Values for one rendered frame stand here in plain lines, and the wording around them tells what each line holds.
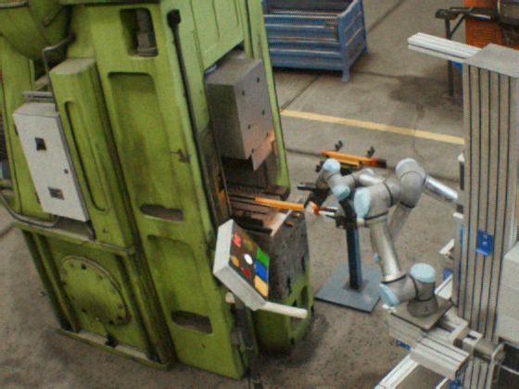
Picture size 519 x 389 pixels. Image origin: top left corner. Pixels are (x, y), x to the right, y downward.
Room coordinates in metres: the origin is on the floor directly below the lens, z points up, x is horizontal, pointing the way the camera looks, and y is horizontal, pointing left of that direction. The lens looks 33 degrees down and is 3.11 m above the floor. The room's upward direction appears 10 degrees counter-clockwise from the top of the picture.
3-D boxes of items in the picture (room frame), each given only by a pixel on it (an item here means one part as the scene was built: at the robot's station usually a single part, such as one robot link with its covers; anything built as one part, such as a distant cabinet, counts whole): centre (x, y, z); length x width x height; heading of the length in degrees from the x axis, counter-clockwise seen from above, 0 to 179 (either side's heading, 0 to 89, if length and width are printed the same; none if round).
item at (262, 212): (3.26, 0.13, 0.96); 0.42 x 0.20 x 0.09; 58
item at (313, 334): (3.12, -0.09, 0.01); 0.58 x 0.39 x 0.01; 148
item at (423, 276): (2.37, -0.65, 0.98); 0.13 x 0.12 x 0.14; 105
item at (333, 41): (7.26, -0.76, 0.36); 1.20 x 0.80 x 0.72; 60
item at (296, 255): (3.31, 0.11, 0.69); 0.56 x 0.38 x 0.45; 58
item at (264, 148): (3.26, 0.13, 1.32); 0.42 x 0.20 x 0.10; 58
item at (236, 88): (3.30, 0.11, 1.56); 0.42 x 0.39 x 0.40; 58
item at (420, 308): (2.37, -0.66, 0.87); 0.15 x 0.15 x 0.10
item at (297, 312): (2.81, 0.06, 0.62); 0.44 x 0.05 x 0.05; 58
